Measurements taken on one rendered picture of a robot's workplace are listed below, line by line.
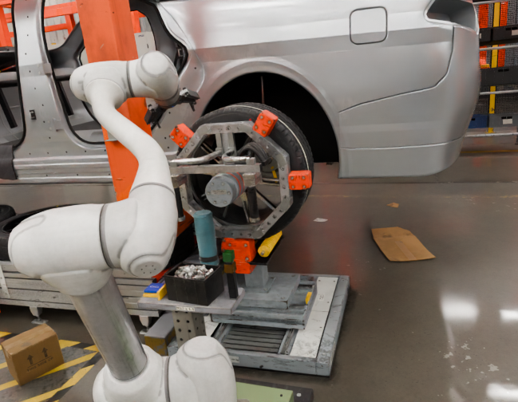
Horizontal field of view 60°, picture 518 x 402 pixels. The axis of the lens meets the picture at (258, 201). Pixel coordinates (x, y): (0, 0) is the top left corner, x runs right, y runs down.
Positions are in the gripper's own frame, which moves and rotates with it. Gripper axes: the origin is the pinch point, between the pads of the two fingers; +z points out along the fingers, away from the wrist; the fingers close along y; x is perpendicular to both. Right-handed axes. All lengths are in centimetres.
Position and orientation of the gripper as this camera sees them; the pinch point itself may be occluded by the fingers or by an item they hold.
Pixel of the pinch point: (175, 115)
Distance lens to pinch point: 166.4
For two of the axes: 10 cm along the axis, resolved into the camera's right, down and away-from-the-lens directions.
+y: -8.8, 4.7, -1.1
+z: -0.4, 1.5, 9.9
